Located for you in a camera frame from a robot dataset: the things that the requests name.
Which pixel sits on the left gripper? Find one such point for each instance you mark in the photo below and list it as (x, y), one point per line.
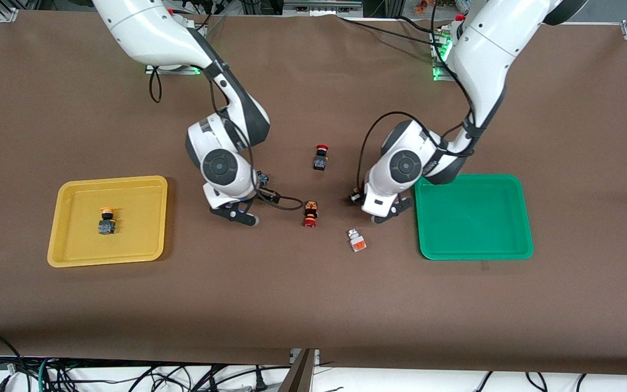
(361, 196)

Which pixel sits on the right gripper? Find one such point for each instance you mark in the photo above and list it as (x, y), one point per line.
(261, 193)

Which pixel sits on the white and orange switch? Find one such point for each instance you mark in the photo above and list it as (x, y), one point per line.
(358, 244)

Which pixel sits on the yellow mushroom button white block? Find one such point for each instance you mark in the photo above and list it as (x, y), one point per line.
(106, 226)

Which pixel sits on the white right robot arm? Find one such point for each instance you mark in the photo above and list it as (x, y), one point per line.
(150, 32)

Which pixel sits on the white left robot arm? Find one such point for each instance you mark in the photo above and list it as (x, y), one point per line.
(487, 49)

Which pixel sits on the red mushroom button orange base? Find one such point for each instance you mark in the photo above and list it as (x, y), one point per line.
(310, 209)

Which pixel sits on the green plastic tray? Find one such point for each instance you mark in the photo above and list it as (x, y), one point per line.
(471, 218)

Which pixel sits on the red mushroom button black base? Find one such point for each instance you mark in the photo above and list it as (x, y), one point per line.
(320, 162)

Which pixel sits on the yellow plastic tray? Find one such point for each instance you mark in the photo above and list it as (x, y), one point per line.
(139, 228)

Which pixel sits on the brown table cover sheet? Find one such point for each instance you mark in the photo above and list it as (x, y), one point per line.
(313, 294)

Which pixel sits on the small metal bracket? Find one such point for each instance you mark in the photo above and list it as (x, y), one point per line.
(313, 354)

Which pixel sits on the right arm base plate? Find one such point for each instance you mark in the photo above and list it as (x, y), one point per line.
(172, 69)

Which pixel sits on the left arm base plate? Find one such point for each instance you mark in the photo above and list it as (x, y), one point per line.
(440, 54)

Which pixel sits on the grey metal frame rail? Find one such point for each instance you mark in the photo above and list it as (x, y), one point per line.
(319, 6)

